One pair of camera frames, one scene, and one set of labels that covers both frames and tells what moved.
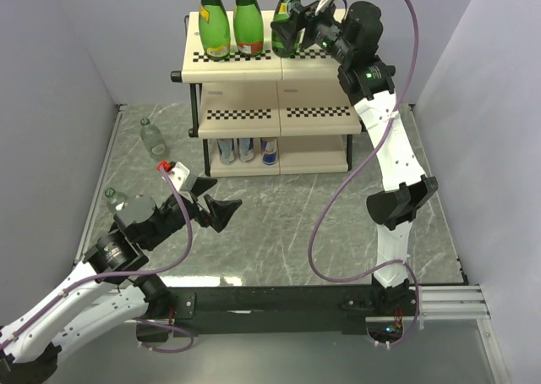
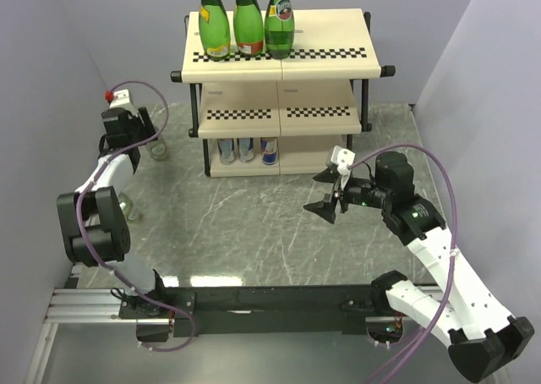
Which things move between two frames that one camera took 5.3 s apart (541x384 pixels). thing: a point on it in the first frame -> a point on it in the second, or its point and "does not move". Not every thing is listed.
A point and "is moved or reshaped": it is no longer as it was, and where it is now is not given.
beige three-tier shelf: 267,114 does not move
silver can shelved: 226,149 does not move
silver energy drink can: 246,150 does not move
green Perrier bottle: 214,21 does not move
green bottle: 288,2 is moved or reshaped
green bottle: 248,22 does not move
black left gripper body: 179,211 -> 140,133
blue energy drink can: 269,150 does not move
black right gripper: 289,25 -> 325,208
